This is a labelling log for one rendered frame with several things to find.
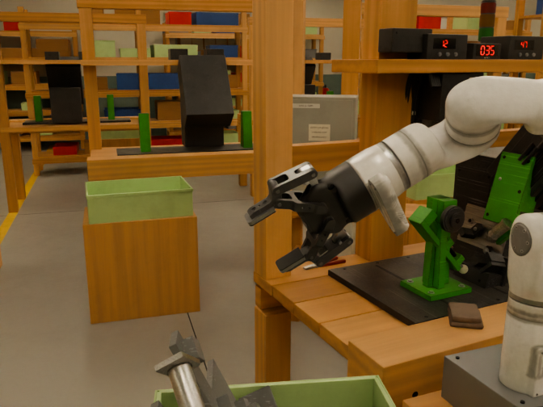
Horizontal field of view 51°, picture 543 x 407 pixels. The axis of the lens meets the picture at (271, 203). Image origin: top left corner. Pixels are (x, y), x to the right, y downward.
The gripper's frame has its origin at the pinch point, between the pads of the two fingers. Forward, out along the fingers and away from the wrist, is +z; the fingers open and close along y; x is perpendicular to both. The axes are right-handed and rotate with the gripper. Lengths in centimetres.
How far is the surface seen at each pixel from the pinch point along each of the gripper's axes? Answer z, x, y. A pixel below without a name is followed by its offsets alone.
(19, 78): 255, -967, -182
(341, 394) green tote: 4.5, -8.0, -46.3
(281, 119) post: -18, -89, -34
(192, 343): 17.6, -4.4, -12.3
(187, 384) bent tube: 17.2, 8.5, -5.6
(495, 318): -36, -29, -83
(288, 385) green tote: 11.8, -10.6, -39.4
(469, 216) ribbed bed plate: -54, -69, -88
